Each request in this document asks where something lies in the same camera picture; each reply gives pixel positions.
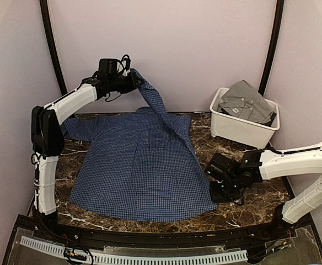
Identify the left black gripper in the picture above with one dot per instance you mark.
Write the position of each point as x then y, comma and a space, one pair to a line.
133, 84

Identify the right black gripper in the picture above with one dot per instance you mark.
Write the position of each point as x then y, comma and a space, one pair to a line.
216, 197

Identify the blue checked long sleeve shirt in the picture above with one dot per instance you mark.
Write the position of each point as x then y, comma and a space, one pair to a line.
140, 166

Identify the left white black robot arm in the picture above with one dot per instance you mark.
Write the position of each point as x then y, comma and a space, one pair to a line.
113, 75

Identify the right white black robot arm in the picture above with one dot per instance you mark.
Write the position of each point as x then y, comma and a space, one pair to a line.
231, 177

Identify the white plastic bin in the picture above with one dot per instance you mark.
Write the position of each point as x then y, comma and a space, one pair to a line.
239, 130

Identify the grey folded shirt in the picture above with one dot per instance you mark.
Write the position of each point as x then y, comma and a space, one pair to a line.
243, 101

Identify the clear acrylic plate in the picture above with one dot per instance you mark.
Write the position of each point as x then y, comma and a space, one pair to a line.
163, 252

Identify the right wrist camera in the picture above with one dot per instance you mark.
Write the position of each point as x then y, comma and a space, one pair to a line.
214, 172

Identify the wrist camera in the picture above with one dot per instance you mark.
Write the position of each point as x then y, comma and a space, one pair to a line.
214, 172
123, 65

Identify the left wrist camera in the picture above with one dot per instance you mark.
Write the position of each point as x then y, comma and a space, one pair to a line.
123, 65

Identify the black curved front rail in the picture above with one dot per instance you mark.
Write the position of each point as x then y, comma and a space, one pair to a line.
251, 237

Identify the left black frame post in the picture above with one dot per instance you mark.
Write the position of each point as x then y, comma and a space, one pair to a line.
45, 14

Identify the black frame post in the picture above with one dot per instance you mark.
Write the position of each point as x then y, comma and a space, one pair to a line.
272, 46
45, 14

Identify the right black frame post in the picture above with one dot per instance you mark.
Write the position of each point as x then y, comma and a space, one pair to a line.
272, 46

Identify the white slotted cable duct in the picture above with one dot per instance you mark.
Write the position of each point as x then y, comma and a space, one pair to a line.
98, 257

